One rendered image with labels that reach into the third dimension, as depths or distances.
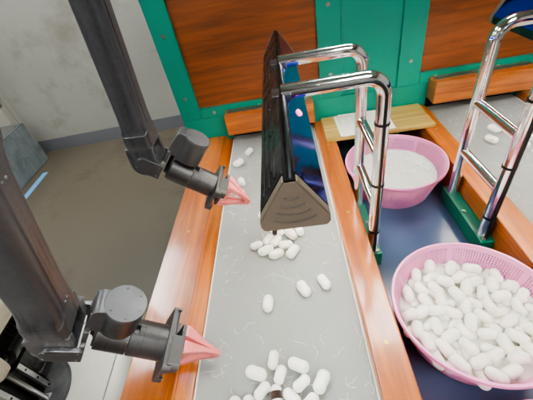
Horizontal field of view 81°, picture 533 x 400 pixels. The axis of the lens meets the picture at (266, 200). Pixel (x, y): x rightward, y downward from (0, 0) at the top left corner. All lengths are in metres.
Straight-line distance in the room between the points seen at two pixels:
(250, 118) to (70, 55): 2.41
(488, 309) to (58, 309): 0.68
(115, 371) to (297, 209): 1.06
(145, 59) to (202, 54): 2.02
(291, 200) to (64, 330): 0.35
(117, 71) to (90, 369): 1.02
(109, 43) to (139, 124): 0.14
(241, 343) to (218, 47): 0.84
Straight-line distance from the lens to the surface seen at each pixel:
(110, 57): 0.65
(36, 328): 0.52
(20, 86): 3.64
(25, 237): 0.40
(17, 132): 3.52
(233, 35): 1.08
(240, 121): 1.09
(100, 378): 1.33
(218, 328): 0.67
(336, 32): 1.08
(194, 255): 0.76
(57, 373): 1.45
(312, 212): 0.35
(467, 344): 0.65
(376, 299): 0.64
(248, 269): 0.73
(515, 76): 1.28
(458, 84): 1.20
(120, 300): 0.51
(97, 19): 0.65
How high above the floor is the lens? 1.31
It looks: 40 degrees down
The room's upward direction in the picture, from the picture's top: 13 degrees counter-clockwise
